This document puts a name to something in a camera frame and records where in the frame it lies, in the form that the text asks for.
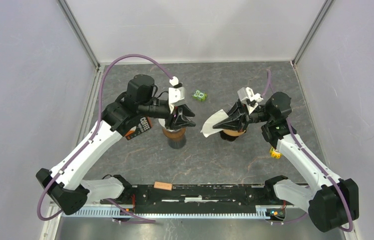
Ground brown glass dripper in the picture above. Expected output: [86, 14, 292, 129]
[220, 131, 238, 142]

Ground yellow owl block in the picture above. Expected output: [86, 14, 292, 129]
[269, 147, 282, 159]

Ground green monster block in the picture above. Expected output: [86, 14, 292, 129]
[192, 90, 207, 102]

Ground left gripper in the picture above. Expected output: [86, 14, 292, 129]
[139, 99, 196, 131]

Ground wooden rectangular block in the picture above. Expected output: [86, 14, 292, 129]
[154, 181, 173, 191]

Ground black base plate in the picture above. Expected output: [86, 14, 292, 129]
[114, 184, 284, 214]

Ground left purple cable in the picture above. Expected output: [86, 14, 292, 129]
[37, 53, 179, 225]

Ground purple cable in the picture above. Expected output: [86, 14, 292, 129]
[37, 53, 179, 225]
[261, 68, 354, 233]

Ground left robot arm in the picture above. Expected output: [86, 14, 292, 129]
[36, 74, 196, 215]

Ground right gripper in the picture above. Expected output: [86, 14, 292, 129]
[212, 98, 273, 133]

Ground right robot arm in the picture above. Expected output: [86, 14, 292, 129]
[202, 92, 359, 232]

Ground aluminium frame rail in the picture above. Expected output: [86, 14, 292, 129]
[40, 184, 134, 240]

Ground coffee filter box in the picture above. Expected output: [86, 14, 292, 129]
[125, 117, 152, 141]

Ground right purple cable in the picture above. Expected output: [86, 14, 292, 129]
[261, 68, 354, 233]

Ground white paper coffee filter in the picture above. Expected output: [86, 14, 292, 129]
[158, 118, 166, 128]

